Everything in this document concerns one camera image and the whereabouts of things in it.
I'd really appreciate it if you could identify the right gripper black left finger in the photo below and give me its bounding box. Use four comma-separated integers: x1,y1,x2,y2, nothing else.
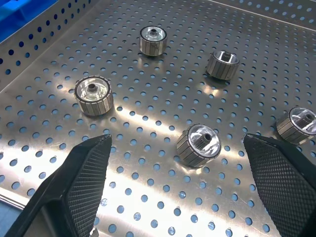
4,134,113,237

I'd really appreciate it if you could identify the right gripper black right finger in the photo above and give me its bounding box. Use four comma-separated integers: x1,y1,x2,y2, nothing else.
242,133,316,237

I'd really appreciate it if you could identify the blue plastic bin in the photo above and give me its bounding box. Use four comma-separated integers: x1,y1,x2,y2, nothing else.
0,0,93,44

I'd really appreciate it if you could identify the perforated metal tray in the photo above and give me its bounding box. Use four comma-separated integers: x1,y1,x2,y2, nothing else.
0,0,316,237

